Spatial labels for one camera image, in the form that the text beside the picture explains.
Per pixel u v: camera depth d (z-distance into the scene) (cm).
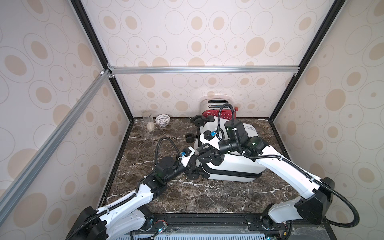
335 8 69
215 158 59
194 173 75
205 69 92
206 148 61
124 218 51
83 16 70
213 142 56
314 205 39
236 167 69
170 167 57
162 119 117
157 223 73
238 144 56
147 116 103
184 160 64
